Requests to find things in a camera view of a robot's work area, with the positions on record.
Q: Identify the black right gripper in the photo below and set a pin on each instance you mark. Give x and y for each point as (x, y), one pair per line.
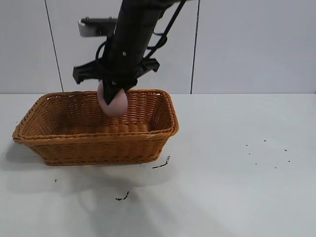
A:
(121, 66)

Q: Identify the pink peach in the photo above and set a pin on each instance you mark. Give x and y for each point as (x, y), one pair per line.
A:
(119, 106)

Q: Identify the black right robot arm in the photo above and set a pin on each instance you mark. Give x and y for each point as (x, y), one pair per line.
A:
(138, 19)

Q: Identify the brown woven wicker basket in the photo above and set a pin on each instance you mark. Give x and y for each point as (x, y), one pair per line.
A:
(98, 148)

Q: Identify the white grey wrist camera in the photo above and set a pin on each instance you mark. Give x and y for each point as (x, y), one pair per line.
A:
(86, 30)

